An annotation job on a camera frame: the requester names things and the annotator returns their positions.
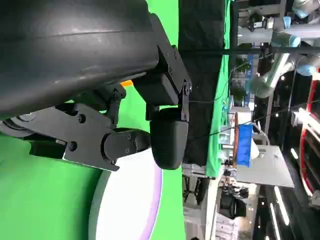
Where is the grey table panel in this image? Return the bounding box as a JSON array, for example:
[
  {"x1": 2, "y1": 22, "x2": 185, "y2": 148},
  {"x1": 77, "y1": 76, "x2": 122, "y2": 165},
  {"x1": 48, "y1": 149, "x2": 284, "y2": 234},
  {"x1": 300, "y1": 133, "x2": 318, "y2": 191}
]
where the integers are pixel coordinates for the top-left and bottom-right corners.
[{"x1": 234, "y1": 145, "x2": 295, "y2": 188}]

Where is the red curved frame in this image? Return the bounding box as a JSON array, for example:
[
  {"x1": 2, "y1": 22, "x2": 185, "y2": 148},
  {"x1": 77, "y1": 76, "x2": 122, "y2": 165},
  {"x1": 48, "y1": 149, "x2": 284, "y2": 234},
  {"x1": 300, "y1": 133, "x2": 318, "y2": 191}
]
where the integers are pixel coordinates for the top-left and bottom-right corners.
[{"x1": 299, "y1": 74, "x2": 320, "y2": 198}]

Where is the neighbouring table green cloth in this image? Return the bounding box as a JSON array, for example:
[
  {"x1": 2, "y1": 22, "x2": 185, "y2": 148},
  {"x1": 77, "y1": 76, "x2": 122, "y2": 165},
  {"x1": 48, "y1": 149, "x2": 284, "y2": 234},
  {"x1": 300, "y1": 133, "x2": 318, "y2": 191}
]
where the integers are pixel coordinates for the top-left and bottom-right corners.
[{"x1": 205, "y1": 0, "x2": 232, "y2": 180}]

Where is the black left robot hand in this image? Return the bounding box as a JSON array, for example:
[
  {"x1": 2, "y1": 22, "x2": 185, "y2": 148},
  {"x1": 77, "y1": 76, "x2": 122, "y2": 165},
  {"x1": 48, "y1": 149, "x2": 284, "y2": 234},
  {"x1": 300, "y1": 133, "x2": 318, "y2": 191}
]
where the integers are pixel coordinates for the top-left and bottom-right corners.
[{"x1": 0, "y1": 0, "x2": 193, "y2": 172}]

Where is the black drape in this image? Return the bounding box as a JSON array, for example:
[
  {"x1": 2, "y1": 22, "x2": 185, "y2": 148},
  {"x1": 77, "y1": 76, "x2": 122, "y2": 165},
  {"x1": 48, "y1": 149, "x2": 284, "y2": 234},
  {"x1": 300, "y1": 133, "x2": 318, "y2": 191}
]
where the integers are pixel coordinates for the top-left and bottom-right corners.
[{"x1": 177, "y1": 0, "x2": 238, "y2": 167}]

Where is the thin black drape cable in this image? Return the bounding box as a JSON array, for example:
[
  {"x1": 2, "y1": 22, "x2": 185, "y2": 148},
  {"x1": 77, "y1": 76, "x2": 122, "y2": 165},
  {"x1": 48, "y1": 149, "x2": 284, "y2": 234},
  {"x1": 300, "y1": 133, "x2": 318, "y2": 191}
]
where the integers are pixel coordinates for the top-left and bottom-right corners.
[{"x1": 187, "y1": 74, "x2": 232, "y2": 103}]

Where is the black monitor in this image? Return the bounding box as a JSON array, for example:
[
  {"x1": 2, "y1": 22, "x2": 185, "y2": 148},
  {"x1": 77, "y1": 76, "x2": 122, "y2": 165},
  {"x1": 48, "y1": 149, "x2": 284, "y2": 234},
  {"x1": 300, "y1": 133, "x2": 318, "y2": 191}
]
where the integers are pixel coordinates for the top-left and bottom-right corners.
[{"x1": 219, "y1": 194, "x2": 248, "y2": 219}]

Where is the lilac plate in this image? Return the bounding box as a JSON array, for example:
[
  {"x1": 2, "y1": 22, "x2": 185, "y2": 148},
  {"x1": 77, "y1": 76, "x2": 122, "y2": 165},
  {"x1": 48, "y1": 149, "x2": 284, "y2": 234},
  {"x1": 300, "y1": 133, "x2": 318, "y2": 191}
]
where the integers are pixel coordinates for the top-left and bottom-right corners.
[{"x1": 87, "y1": 149, "x2": 164, "y2": 240}]

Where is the black pole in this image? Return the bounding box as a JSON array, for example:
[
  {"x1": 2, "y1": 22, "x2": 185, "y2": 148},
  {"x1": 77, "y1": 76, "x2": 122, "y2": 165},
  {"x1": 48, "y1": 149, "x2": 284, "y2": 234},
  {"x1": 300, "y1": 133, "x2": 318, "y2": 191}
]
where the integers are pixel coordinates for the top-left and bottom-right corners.
[{"x1": 178, "y1": 46, "x2": 320, "y2": 55}]

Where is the blue fabric bag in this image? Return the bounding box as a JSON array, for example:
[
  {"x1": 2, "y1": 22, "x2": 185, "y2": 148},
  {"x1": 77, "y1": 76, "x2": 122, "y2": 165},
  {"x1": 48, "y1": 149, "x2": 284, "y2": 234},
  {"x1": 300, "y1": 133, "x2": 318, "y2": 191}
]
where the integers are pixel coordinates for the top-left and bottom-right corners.
[{"x1": 237, "y1": 124, "x2": 254, "y2": 168}]

